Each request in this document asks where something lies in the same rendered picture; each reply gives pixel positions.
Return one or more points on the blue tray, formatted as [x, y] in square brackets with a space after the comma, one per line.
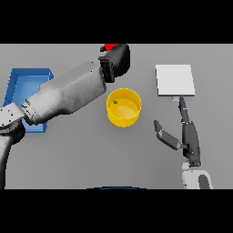
[24, 82]

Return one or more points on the pale square measuring scale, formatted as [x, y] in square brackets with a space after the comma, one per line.
[175, 79]

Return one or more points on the red beaker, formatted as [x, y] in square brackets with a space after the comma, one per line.
[109, 46]

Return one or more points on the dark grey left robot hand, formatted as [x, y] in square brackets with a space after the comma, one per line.
[119, 60]

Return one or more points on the yellow bowl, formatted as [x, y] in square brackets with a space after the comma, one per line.
[123, 109]

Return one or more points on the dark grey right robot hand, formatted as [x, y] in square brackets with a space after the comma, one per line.
[190, 139]

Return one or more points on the green nut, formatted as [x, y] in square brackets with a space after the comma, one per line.
[115, 102]

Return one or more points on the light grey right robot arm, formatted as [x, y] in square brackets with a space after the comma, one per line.
[194, 179]

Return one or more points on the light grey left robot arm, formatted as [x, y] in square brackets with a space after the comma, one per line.
[66, 91]

